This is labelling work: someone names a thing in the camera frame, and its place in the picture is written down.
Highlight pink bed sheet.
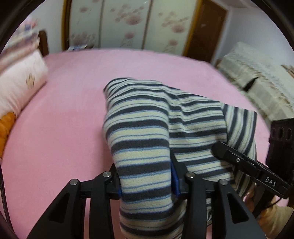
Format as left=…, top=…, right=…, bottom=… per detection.
left=0, top=47, right=289, bottom=239

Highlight person's right hand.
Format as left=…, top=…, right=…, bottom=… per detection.
left=244, top=185, right=265, bottom=212

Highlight folded striped pink blankets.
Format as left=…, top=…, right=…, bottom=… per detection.
left=1, top=17, right=40, bottom=72

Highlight floral sliding wardrobe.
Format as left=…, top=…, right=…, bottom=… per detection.
left=62, top=0, right=197, bottom=55

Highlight beige covered furniture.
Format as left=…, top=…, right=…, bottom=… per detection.
left=216, top=42, right=293, bottom=126

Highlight dark wooden headboard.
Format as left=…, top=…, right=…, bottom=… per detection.
left=38, top=30, right=49, bottom=57

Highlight brown wooden door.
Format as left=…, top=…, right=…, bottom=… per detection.
left=183, top=1, right=227, bottom=62

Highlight pink pillow with orange print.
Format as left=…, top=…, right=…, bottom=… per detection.
left=1, top=49, right=48, bottom=156

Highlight striped long-sleeve shirt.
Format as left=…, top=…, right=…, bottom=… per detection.
left=103, top=78, right=257, bottom=238

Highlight right forearm beige sleeve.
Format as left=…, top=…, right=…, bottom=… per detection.
left=258, top=204, right=293, bottom=238

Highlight black cable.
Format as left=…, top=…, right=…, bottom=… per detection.
left=0, top=160, right=12, bottom=230

